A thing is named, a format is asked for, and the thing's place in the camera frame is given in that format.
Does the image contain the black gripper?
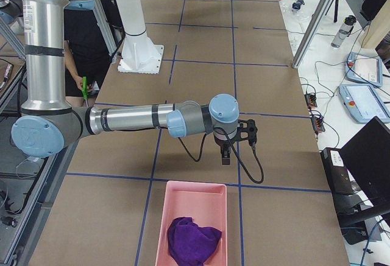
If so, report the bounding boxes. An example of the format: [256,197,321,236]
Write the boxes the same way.
[214,135,234,166]

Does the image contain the purple cloth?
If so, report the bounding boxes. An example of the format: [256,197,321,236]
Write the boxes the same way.
[168,217,222,265]

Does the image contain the pink plastic bin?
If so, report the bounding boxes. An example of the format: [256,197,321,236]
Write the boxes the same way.
[155,181,228,265]

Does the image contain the black computer monitor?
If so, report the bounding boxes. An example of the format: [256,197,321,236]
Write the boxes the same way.
[339,116,389,205]

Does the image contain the teach pendant tablet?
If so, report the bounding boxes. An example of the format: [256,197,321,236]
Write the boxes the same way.
[345,52,383,88]
[339,83,389,124]

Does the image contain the folded blue umbrella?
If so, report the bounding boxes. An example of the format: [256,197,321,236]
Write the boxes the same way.
[292,0,305,11]

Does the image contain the seated person in black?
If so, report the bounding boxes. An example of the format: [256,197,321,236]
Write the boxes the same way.
[64,9,111,107]

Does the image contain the clear water bottle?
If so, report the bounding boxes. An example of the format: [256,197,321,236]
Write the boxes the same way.
[330,15,356,48]

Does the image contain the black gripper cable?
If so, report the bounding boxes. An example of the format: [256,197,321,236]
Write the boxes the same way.
[177,127,264,184]

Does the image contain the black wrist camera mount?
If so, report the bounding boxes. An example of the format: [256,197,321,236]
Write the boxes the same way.
[235,119,258,147]

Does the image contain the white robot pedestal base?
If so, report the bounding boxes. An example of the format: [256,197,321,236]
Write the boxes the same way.
[116,0,164,74]

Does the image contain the green handled tool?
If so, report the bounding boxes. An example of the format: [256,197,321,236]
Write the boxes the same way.
[82,77,89,107]

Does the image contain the aluminium frame post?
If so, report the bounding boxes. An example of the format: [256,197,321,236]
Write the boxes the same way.
[292,0,332,69]

